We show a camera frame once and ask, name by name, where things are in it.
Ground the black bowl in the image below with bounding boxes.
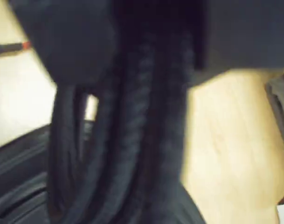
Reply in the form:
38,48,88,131
0,123,54,224

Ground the black charging cable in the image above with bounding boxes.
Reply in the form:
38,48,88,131
48,0,208,224

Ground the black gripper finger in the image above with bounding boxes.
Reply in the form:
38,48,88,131
190,0,284,88
8,0,119,86

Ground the grey flat object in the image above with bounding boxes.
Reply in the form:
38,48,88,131
264,74,284,204

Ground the red charging cable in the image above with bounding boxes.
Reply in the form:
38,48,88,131
0,41,32,58

